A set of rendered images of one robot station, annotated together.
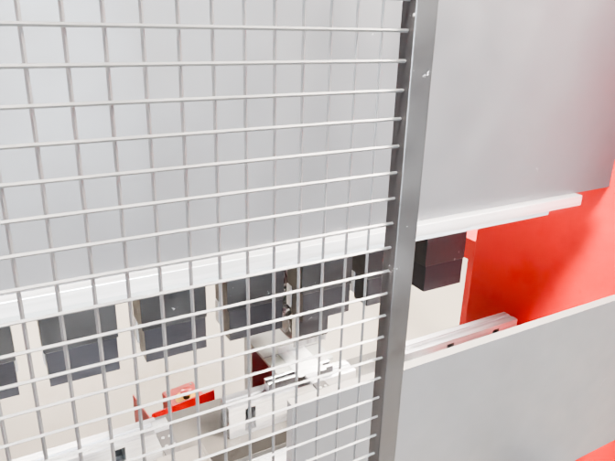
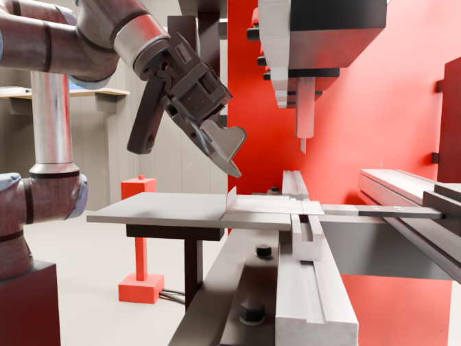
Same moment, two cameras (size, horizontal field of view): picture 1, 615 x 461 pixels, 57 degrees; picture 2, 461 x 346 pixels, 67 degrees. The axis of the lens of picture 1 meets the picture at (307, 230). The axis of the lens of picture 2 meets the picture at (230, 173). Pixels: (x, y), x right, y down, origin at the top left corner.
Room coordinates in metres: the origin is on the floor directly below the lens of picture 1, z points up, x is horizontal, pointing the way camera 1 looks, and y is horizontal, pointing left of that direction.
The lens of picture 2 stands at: (1.13, 0.43, 1.11)
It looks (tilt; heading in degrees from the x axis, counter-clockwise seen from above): 6 degrees down; 309
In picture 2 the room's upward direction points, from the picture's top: straight up
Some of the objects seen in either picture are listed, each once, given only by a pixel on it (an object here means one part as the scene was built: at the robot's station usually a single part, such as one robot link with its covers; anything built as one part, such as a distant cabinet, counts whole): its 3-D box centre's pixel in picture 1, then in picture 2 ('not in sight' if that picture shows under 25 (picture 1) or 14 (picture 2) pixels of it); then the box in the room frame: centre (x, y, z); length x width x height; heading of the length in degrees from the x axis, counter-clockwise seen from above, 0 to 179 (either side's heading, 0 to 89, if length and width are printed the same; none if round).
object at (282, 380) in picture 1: (299, 375); (302, 223); (1.34, 0.01, 0.99); 0.20 x 0.03 x 0.03; 120
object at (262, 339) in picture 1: (284, 344); (200, 207); (1.48, 0.06, 1.00); 0.26 x 0.18 x 0.01; 30
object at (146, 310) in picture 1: (169, 315); not in sight; (1.17, 0.31, 1.26); 0.15 x 0.09 x 0.17; 120
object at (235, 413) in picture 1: (290, 397); (302, 274); (1.33, 0.03, 0.92); 0.39 x 0.06 x 0.10; 120
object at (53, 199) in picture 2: not in sight; (51, 116); (2.04, 0.02, 1.15); 0.15 x 0.12 x 0.55; 77
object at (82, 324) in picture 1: (79, 335); not in sight; (1.07, 0.49, 1.26); 0.15 x 0.09 x 0.17; 120
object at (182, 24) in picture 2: not in sight; (186, 68); (2.39, -0.79, 1.42); 0.45 x 0.12 x 0.36; 131
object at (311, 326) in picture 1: (309, 327); (303, 117); (1.36, -0.01, 1.13); 0.10 x 0.02 x 0.10; 120
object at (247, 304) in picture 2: not in sight; (252, 311); (1.34, 0.14, 0.91); 0.03 x 0.03 x 0.02
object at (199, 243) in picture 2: not in sight; (176, 278); (1.52, 0.08, 0.88); 0.14 x 0.04 x 0.22; 30
